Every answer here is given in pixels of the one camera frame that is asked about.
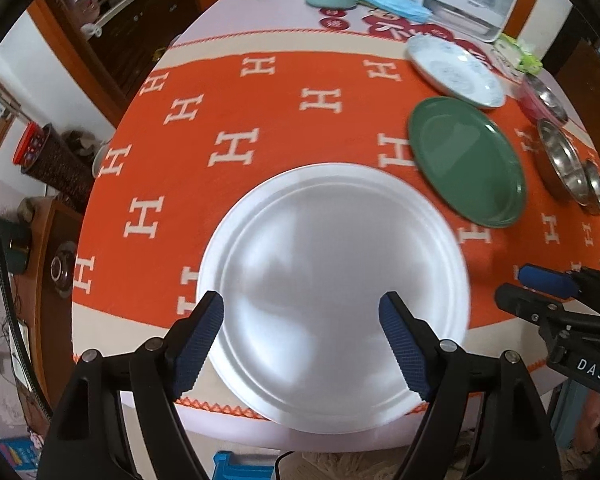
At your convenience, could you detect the small steel bowl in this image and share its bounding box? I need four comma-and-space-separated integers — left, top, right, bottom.
580, 159, 600, 217

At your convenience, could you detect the red paper decoration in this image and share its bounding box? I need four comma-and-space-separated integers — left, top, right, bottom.
362, 7, 491, 68

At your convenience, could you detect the blue patterned white plate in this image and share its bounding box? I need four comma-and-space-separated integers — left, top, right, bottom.
405, 34, 507, 110

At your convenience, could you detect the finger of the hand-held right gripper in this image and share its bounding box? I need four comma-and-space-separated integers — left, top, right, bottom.
516, 263, 600, 307
495, 282, 600, 330

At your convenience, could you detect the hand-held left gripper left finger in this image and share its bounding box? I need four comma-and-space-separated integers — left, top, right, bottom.
39, 290, 226, 480

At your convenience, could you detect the large white plate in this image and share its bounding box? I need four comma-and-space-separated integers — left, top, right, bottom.
196, 162, 472, 433

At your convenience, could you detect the round dark ashtray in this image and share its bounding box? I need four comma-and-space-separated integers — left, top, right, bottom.
50, 241, 78, 297

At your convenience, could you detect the large steel bowl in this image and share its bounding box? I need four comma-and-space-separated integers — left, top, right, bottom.
534, 118, 588, 203

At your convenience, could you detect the dark wooden cabinet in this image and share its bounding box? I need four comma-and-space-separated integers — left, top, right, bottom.
42, 0, 203, 126

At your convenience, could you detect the wooden side table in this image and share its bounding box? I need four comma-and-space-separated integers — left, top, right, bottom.
35, 197, 88, 411

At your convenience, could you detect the blue cloth bundle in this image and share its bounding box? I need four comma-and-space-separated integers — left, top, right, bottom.
357, 0, 433, 23

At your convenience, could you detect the green plate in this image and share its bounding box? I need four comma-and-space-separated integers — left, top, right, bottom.
406, 96, 527, 228

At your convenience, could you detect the blue plastic stool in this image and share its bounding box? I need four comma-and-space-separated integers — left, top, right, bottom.
212, 451, 276, 480

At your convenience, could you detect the white plastic dish tray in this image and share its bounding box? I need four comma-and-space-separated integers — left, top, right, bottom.
420, 0, 523, 43

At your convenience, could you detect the orange patterned blanket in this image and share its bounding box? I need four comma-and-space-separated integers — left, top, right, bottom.
70, 27, 600, 418

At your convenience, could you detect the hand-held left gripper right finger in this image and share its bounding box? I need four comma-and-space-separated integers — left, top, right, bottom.
378, 291, 563, 480

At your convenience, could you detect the red-lidded dark jar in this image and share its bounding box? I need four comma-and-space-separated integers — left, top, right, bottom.
12, 122, 96, 213

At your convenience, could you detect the pink-sided steel bowl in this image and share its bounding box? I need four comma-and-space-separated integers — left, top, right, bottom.
520, 74, 570, 123

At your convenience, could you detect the brown wooden door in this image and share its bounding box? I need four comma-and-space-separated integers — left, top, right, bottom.
555, 10, 600, 131

